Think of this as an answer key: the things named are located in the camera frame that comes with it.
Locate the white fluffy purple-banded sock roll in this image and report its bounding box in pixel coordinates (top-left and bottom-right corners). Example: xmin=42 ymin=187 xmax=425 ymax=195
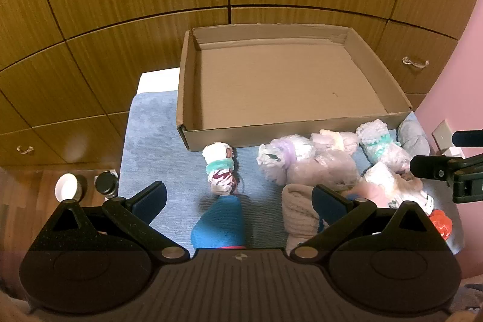
xmin=257 ymin=134 xmax=315 ymax=187

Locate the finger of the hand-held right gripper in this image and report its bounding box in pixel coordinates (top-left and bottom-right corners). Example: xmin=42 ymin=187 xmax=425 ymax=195
xmin=409 ymin=153 xmax=483 ymax=181
xmin=452 ymin=130 xmax=483 ymax=148

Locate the white fluffy teal-banded sock roll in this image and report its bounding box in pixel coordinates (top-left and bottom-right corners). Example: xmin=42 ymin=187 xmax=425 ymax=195
xmin=356 ymin=121 xmax=412 ymax=168

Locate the white wall socket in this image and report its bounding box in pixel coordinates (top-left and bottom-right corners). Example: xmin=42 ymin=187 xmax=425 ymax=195
xmin=431 ymin=120 xmax=455 ymax=155

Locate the black jar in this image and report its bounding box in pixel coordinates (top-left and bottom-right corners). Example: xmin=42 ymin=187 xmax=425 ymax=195
xmin=94 ymin=170 xmax=120 ymax=199

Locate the cream white sock roll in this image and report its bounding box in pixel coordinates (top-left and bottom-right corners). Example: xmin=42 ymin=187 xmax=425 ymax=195
xmin=309 ymin=129 xmax=360 ymax=156

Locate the white bowl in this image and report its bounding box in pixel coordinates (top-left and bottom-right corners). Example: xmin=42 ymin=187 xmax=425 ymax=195
xmin=55 ymin=173 xmax=88 ymax=202

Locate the white knitted blue-striped sock roll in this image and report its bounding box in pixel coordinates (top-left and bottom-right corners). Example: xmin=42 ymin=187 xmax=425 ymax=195
xmin=281 ymin=183 xmax=325 ymax=255

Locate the brown cardboard box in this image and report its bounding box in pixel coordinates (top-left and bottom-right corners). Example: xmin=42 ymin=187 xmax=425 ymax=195
xmin=176 ymin=26 xmax=414 ymax=153

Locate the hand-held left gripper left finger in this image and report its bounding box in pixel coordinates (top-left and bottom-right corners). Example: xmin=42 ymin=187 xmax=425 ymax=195
xmin=38 ymin=182 xmax=190 ymax=263

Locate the grey sock roll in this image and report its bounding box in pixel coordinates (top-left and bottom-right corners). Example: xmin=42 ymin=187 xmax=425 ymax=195
xmin=398 ymin=119 xmax=431 ymax=157

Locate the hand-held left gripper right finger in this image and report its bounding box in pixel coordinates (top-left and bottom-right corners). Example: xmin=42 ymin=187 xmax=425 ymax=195
xmin=289 ymin=184 xmax=448 ymax=263

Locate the blue-grey mat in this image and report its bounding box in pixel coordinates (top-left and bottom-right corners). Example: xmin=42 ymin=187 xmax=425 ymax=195
xmin=118 ymin=90 xmax=463 ymax=257

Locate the white teal-banded printed sock roll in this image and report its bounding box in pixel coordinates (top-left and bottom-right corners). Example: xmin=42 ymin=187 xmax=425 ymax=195
xmin=202 ymin=142 xmax=239 ymax=196

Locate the red sock roll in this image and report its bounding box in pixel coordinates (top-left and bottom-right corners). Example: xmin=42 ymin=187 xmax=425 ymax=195
xmin=428 ymin=209 xmax=453 ymax=241

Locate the lavender fluffy sock roll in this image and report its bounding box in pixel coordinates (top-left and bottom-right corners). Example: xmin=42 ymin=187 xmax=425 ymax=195
xmin=285 ymin=150 xmax=365 ymax=194

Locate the blue sock roll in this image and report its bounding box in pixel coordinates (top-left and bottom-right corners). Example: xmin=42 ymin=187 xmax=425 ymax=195
xmin=190 ymin=195 xmax=248 ymax=250

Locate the white plush sock roll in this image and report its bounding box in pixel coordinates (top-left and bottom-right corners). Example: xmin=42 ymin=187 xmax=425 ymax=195
xmin=363 ymin=161 xmax=419 ymax=209

